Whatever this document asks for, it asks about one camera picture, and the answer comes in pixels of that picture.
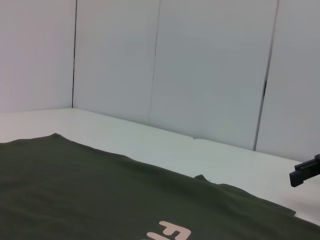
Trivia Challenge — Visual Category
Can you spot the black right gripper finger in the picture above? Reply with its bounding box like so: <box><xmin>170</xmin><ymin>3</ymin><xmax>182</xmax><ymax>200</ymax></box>
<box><xmin>289</xmin><ymin>154</ymin><xmax>320</xmax><ymax>188</ymax></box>

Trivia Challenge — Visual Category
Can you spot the dark green FREE! t-shirt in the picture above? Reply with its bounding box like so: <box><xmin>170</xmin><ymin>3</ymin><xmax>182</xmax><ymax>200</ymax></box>
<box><xmin>0</xmin><ymin>133</ymin><xmax>320</xmax><ymax>240</ymax></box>

